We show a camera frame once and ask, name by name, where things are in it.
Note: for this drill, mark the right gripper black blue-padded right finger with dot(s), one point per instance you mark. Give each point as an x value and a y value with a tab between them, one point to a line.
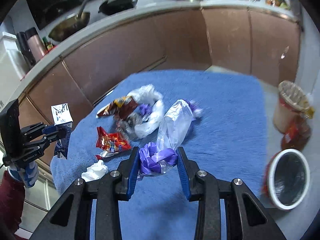
246	218

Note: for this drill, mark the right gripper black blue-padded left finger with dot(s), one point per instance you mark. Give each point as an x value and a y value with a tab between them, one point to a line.
87	207

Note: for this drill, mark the white carton box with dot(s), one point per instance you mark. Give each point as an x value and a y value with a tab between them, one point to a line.
63	121

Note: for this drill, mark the white tissue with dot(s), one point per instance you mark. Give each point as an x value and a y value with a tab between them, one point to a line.
95	171

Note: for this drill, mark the red snack wrapper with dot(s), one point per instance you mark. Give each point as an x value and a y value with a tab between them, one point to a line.
110	143

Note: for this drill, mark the brown snack wrapper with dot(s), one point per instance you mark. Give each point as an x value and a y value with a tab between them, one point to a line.
120	107

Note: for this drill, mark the clear plastic bag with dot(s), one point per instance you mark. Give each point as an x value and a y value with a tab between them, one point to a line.
174	125

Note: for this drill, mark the white plastic bag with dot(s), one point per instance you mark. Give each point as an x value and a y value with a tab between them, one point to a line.
150	108

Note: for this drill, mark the maroon sleeve forearm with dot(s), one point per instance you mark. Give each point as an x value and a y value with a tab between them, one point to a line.
12	202

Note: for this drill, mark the black-lined red trash bin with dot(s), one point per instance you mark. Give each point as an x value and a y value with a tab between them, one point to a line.
286	180

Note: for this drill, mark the beige red trash bin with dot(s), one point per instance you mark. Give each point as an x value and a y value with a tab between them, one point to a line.
292	101

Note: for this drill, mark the brown kitchen cabinets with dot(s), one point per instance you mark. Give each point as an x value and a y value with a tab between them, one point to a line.
83	68

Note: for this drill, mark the blue white gloved left hand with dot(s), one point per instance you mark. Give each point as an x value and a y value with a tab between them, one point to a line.
28	175

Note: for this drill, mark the amber oil bottle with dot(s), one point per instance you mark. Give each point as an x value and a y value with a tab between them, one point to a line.
299	131

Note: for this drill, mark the pink thermos bottle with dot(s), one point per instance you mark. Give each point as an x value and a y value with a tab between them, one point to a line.
35	44

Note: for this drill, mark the brass wok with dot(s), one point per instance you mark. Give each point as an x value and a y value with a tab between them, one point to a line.
72	24

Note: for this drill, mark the black wok with lid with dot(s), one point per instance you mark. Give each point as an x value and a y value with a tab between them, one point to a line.
111	7

